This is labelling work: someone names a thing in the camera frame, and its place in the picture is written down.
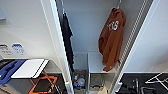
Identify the orange frame stand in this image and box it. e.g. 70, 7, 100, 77
28, 75, 59, 94

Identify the white wire drying rack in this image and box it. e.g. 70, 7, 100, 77
144, 67, 168, 86

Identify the white wardrobe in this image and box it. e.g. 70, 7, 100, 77
39, 0, 158, 94

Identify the white wardrobe door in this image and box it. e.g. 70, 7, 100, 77
109, 0, 158, 94
39, 0, 75, 94

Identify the brown storage basket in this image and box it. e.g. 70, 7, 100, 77
71, 68, 89, 91

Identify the pale blue white bundle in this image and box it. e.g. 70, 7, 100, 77
76, 78, 86, 88

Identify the black hanging garment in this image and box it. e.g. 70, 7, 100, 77
60, 12, 76, 73

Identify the white clothes hanger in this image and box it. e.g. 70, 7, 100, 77
60, 0, 66, 16
114, 0, 123, 11

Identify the orange printed hoodie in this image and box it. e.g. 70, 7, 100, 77
97, 6, 128, 73

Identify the blue plastic object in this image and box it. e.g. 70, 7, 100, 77
0, 59, 27, 85

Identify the white wardrobe shelf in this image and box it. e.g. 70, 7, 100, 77
86, 51, 120, 75

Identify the blue wall sticker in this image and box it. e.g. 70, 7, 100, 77
11, 42, 27, 56

